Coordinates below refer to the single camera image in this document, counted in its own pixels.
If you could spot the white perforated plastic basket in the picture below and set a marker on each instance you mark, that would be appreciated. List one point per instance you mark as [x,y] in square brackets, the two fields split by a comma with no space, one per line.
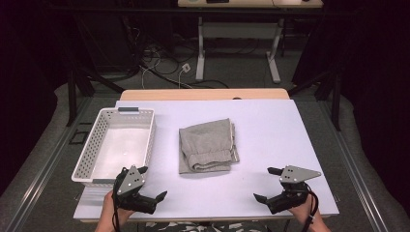
[122,151]

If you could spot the person's left hand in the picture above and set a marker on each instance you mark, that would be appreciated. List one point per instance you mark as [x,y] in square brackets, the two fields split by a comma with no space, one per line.
[109,211]

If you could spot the desk with white legs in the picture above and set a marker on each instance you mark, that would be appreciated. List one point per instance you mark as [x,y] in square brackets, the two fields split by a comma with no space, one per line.
[238,30]

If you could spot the dark equipment cabinet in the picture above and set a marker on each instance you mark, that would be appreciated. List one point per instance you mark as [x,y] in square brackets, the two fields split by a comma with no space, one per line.
[106,42]

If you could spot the white power plug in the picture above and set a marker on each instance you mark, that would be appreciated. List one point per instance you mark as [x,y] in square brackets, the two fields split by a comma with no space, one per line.
[186,67]

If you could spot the aluminium floor rail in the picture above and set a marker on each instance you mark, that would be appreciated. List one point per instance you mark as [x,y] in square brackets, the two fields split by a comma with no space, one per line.
[354,167]
[42,174]

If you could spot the black metal stand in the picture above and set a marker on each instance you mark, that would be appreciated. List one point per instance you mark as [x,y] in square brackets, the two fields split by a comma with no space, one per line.
[71,96]
[336,96]

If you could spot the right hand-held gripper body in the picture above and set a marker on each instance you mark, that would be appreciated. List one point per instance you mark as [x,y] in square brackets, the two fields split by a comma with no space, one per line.
[295,175]

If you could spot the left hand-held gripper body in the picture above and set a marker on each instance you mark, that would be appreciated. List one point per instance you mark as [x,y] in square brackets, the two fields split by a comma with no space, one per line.
[132,180]

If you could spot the person's right hand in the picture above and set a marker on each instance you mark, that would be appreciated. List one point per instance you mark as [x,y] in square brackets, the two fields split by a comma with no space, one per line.
[301,213]

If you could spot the grey pants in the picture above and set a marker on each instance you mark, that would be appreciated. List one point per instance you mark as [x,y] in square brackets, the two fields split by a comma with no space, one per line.
[206,145]

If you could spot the white table cover board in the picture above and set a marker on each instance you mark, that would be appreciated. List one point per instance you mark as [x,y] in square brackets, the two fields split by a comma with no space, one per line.
[274,135]

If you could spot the person's camouflage clothing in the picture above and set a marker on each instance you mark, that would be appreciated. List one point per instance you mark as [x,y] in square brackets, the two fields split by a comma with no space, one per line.
[206,226]

